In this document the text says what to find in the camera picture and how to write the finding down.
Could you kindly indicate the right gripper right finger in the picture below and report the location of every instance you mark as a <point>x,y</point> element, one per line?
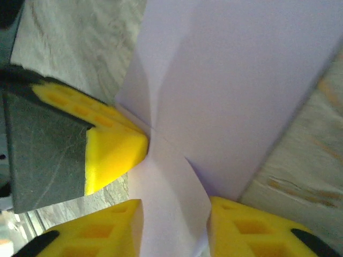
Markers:
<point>254,235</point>

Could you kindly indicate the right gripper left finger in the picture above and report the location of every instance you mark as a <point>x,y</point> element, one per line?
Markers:
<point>93,233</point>

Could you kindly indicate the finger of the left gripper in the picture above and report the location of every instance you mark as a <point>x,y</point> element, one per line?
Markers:
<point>112,150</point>

